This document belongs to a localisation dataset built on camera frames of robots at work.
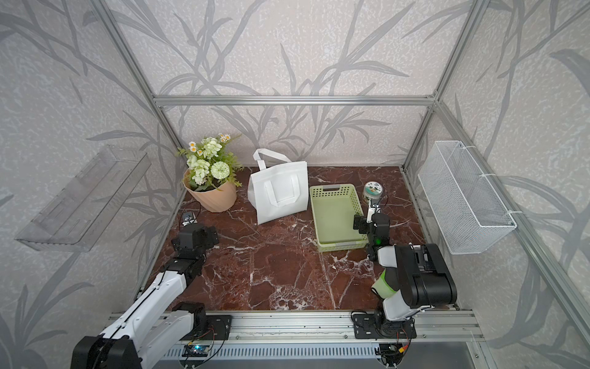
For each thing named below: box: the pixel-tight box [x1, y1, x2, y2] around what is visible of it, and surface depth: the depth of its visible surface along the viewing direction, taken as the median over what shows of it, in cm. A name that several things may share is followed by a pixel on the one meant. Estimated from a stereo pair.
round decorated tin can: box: [363, 180, 384, 201], surface depth 104 cm
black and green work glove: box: [371, 268, 397, 300], surface depth 83 cm
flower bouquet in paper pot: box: [176, 132, 244, 213], surface depth 84 cm
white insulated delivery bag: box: [247, 148, 309, 225], surface depth 91 cm
